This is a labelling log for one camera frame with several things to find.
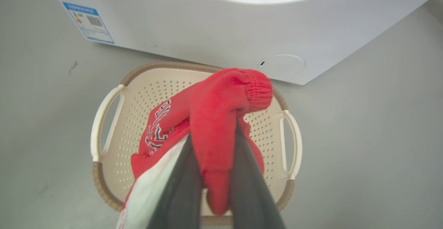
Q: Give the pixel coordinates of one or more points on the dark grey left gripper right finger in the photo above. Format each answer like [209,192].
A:
[251,194]

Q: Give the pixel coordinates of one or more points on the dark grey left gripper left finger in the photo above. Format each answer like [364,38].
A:
[181,194]

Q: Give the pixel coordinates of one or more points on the red and white knit garment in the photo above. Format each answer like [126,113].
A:
[214,128]

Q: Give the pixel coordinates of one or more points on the beige perforated laundry basket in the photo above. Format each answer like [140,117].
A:
[138,118]

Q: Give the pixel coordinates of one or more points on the white washing machine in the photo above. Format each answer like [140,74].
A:
[221,24]

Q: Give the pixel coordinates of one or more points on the blue energy label sticker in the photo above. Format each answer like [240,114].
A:
[88,22]

